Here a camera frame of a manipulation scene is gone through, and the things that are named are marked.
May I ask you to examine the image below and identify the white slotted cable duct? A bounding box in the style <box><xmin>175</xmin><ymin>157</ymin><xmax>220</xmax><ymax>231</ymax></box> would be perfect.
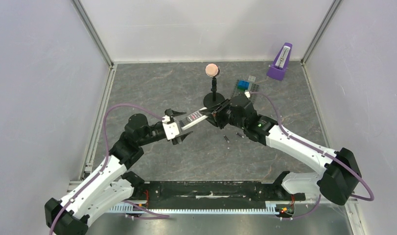
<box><xmin>106</xmin><ymin>203</ymin><xmax>294</xmax><ymax>215</ymax></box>

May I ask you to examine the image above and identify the blue building block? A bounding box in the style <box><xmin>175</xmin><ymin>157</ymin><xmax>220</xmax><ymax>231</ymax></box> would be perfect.
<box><xmin>237</xmin><ymin>80</ymin><xmax>250</xmax><ymax>91</ymax></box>

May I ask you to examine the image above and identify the white remote control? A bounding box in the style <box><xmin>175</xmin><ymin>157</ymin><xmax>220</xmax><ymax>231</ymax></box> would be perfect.
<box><xmin>179</xmin><ymin>107</ymin><xmax>209</xmax><ymax>131</ymax></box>

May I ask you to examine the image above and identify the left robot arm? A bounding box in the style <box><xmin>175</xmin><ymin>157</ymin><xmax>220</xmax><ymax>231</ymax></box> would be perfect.
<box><xmin>45</xmin><ymin>109</ymin><xmax>205</xmax><ymax>235</ymax></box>

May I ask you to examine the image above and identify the grey building block baseplate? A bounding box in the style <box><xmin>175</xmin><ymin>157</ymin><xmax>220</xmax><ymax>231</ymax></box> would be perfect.
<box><xmin>231</xmin><ymin>80</ymin><xmax>259</xmax><ymax>97</ymax></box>

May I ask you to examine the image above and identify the microphone on black stand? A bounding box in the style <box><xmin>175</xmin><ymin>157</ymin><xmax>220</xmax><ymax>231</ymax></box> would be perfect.
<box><xmin>203</xmin><ymin>64</ymin><xmax>225</xmax><ymax>108</ymax></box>

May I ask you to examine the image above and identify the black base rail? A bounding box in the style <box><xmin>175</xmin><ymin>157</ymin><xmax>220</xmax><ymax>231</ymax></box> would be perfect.
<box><xmin>129</xmin><ymin>181</ymin><xmax>306</xmax><ymax>210</ymax></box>

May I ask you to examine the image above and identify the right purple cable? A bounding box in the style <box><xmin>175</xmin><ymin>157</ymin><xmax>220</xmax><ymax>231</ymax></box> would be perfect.
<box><xmin>250</xmin><ymin>92</ymin><xmax>374</xmax><ymax>202</ymax></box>

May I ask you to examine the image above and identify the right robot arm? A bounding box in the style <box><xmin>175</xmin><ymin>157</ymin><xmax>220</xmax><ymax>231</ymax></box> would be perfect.
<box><xmin>201</xmin><ymin>95</ymin><xmax>362</xmax><ymax>206</ymax></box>

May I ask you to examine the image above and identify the purple cable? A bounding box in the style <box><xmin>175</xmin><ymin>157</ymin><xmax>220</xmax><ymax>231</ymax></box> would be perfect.
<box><xmin>250</xmin><ymin>92</ymin><xmax>374</xmax><ymax>202</ymax></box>
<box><xmin>48</xmin><ymin>103</ymin><xmax>165</xmax><ymax>235</ymax></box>

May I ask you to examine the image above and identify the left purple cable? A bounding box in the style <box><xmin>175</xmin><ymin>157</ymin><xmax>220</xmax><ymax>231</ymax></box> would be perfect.
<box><xmin>48</xmin><ymin>103</ymin><xmax>165</xmax><ymax>235</ymax></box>

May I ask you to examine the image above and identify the purple metronome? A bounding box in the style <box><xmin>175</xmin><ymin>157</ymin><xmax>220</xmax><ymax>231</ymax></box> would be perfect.
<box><xmin>266</xmin><ymin>43</ymin><xmax>293</xmax><ymax>81</ymax></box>

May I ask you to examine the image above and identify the grey building block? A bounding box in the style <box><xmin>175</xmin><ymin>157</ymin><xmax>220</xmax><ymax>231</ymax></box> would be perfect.
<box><xmin>248</xmin><ymin>75</ymin><xmax>256</xmax><ymax>82</ymax></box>

